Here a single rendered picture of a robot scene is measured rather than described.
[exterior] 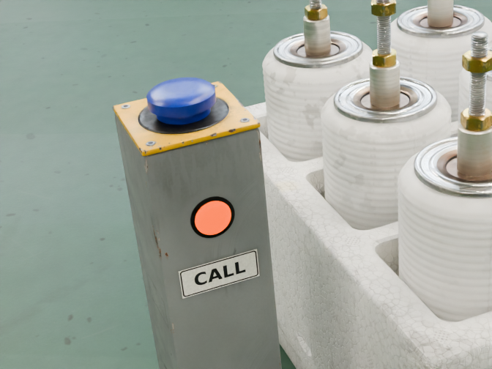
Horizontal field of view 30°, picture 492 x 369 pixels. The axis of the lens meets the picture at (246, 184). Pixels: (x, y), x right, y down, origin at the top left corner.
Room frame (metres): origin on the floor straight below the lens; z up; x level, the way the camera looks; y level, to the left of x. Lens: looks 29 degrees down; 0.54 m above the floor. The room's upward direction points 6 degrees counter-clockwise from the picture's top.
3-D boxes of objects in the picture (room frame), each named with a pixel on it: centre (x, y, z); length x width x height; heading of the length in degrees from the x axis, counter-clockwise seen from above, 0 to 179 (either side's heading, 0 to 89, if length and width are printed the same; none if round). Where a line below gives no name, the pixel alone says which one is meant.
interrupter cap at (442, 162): (0.50, -0.14, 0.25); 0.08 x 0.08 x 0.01
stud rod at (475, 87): (0.50, -0.14, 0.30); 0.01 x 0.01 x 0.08
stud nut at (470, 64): (0.50, -0.14, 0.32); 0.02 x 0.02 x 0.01; 36
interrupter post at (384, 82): (0.62, -0.11, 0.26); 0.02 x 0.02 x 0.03
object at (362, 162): (0.62, -0.11, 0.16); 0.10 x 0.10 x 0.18
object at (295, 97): (0.73, -0.07, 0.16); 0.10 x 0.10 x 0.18
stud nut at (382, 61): (0.62, -0.11, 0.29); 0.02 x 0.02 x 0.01; 50
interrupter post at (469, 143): (0.50, -0.14, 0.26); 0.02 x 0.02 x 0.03
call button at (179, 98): (0.49, 0.03, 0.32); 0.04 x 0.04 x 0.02
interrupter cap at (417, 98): (0.62, -0.11, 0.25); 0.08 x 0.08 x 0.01
